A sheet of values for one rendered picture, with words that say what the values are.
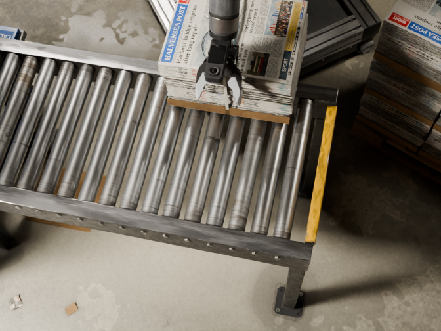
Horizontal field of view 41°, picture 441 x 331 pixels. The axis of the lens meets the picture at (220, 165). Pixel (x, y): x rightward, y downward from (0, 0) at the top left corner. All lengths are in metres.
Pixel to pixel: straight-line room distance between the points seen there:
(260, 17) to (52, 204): 0.81
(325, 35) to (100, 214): 1.37
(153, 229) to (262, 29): 0.64
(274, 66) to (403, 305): 1.24
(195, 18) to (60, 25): 1.51
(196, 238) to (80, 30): 1.68
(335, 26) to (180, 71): 1.18
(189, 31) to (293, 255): 0.68
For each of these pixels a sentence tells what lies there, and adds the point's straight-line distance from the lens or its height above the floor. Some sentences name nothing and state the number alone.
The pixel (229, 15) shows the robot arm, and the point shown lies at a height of 1.23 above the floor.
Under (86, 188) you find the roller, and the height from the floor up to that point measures 0.80.
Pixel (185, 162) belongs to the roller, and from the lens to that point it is 1.77.
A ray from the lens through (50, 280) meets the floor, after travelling 2.61.
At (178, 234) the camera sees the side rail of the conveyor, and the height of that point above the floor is 0.80.
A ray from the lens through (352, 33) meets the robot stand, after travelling 2.69.
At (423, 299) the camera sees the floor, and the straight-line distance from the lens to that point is 2.53.
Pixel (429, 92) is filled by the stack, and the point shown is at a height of 0.58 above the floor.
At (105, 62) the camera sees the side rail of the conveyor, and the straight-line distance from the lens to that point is 1.98.
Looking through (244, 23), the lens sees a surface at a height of 1.03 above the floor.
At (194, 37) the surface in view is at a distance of 1.69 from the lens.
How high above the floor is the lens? 2.41
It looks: 67 degrees down
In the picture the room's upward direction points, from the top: 10 degrees counter-clockwise
